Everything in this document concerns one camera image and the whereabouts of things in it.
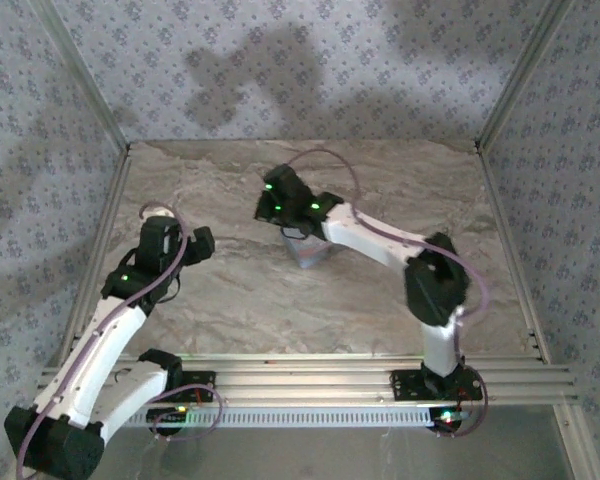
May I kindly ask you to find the clear plastic bag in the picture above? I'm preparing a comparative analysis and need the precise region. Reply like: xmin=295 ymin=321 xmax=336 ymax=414
xmin=282 ymin=227 xmax=333 ymax=271

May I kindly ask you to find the aluminium base beam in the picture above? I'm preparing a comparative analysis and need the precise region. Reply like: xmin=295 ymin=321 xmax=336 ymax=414
xmin=34 ymin=353 xmax=580 ymax=407

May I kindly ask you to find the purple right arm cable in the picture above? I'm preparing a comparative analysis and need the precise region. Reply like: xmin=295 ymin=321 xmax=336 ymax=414
xmin=283 ymin=149 xmax=490 ymax=439

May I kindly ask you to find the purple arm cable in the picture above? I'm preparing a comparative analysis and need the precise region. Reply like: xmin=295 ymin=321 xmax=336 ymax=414
xmin=283 ymin=149 xmax=490 ymax=439
xmin=14 ymin=199 xmax=225 ymax=480

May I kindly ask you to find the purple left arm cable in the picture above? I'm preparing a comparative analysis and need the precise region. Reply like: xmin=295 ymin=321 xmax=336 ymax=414
xmin=14 ymin=199 xmax=225 ymax=480

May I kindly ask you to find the aluminium table side rail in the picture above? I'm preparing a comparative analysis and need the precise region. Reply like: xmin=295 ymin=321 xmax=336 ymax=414
xmin=59 ymin=147 xmax=134 ymax=364
xmin=477 ymin=147 xmax=554 ymax=366

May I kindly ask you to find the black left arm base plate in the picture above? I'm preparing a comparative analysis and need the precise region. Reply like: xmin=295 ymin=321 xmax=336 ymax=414
xmin=178 ymin=370 xmax=217 ymax=403

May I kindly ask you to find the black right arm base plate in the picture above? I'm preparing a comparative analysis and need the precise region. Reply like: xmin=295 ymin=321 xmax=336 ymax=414
xmin=390 ymin=368 xmax=484 ymax=402

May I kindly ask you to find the white slotted cable duct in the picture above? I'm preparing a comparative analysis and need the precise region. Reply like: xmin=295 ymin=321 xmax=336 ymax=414
xmin=124 ymin=405 xmax=444 ymax=429

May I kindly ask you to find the aluminium corner post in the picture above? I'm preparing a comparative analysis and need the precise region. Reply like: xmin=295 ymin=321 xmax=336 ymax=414
xmin=29 ymin=0 xmax=134 ymax=154
xmin=473 ymin=0 xmax=574 ymax=154

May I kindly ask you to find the aluminium lower frame post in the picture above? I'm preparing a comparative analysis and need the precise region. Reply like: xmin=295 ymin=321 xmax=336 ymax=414
xmin=554 ymin=403 xmax=600 ymax=480

